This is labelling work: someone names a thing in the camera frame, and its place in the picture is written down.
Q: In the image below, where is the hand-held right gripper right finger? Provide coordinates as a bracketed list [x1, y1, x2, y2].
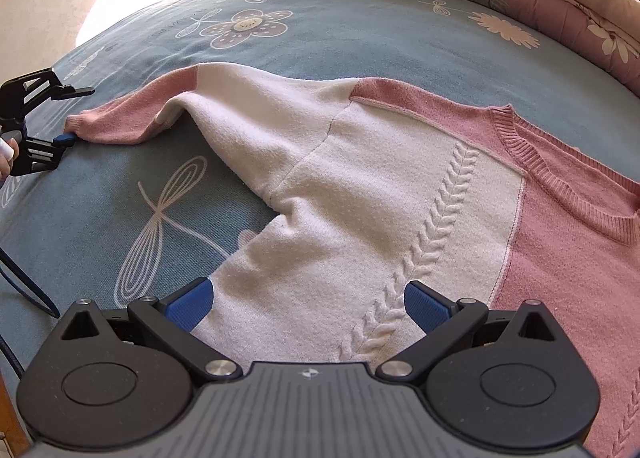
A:
[375, 280, 557, 385]

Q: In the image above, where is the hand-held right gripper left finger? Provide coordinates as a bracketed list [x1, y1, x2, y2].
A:
[60, 276, 240, 385]

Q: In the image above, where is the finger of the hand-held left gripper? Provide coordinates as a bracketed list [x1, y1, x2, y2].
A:
[0, 66, 96, 125]
[9, 133, 79, 178]

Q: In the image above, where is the pink and white sweater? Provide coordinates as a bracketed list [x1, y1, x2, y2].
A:
[65, 61, 640, 458]

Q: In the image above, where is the person's left hand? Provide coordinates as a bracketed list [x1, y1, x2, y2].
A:
[0, 137, 20, 183]

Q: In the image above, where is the blue printed bed sheet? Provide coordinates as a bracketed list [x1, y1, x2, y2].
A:
[0, 0, 640, 439]

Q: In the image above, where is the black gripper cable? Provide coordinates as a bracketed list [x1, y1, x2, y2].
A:
[0, 247, 62, 382]

